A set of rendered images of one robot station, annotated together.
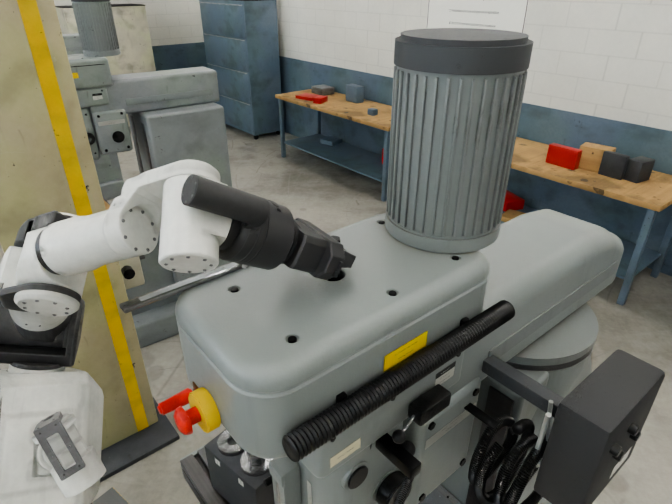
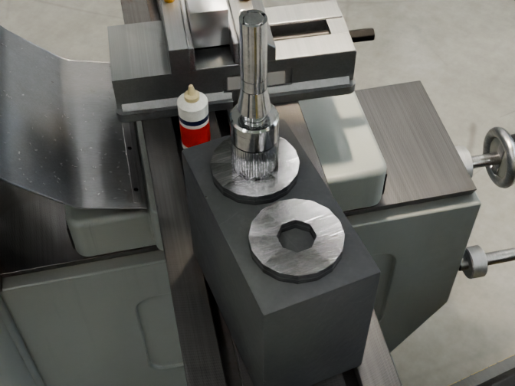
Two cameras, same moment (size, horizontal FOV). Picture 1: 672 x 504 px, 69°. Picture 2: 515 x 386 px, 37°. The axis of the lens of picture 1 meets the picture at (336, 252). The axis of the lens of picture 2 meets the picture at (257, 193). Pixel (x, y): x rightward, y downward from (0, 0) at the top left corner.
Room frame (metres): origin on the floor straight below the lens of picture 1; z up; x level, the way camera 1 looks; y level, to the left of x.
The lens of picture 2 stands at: (1.37, 0.46, 1.70)
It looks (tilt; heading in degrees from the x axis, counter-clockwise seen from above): 50 degrees down; 208
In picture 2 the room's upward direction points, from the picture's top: 1 degrees counter-clockwise
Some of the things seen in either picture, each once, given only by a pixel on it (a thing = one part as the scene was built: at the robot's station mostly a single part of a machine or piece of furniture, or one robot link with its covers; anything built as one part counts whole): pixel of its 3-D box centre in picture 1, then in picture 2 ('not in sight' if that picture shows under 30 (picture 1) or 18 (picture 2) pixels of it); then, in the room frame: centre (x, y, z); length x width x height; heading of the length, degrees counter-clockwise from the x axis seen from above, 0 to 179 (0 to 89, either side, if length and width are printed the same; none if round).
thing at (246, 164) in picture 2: (255, 452); (254, 142); (0.91, 0.22, 1.15); 0.05 x 0.05 x 0.06
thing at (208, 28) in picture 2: not in sight; (207, 16); (0.63, 0.00, 1.03); 0.06 x 0.05 x 0.06; 37
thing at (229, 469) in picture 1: (247, 472); (273, 256); (0.94, 0.26, 1.02); 0.22 x 0.12 x 0.20; 50
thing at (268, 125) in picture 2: not in sight; (254, 118); (0.91, 0.22, 1.18); 0.05 x 0.05 x 0.01
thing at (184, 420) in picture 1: (188, 418); not in sight; (0.47, 0.20, 1.76); 0.04 x 0.03 x 0.04; 40
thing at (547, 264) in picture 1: (501, 286); not in sight; (0.95, -0.38, 1.66); 0.80 x 0.23 x 0.20; 130
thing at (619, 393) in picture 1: (601, 434); not in sight; (0.57, -0.44, 1.62); 0.20 x 0.09 x 0.21; 130
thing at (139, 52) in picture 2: not in sight; (230, 45); (0.61, 0.02, 0.97); 0.35 x 0.15 x 0.11; 127
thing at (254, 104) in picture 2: not in sight; (254, 69); (0.91, 0.22, 1.24); 0.03 x 0.03 x 0.11
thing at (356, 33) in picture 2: not in sight; (359, 35); (0.49, 0.18, 0.96); 0.04 x 0.02 x 0.02; 127
